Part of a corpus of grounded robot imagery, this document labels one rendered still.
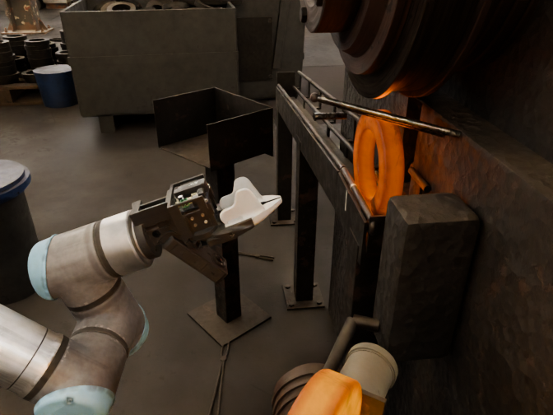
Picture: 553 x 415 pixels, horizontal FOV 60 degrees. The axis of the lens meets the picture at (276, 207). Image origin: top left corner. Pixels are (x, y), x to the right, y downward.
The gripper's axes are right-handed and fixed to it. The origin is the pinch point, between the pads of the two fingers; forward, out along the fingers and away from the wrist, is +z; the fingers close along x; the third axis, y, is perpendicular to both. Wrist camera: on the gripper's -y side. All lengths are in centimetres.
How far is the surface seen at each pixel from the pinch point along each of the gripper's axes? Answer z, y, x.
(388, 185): 17.6, -4.8, 2.8
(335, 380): 2.0, 3.1, -35.2
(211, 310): -37, -67, 61
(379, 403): 4.9, -4.3, -33.3
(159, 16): -42, 4, 247
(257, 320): -22, -72, 55
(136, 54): -64, -12, 245
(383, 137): 19.4, 1.7, 6.4
